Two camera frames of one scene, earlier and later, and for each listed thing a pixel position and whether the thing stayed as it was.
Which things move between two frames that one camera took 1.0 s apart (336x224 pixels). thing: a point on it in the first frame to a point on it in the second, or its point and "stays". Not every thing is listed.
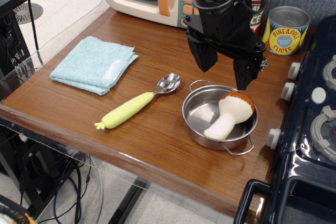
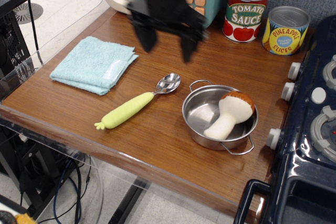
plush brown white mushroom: x=239 y=108 stays
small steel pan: x=200 y=110 stays
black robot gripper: x=223 y=28 to x=166 y=2
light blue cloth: x=93 y=64 stays
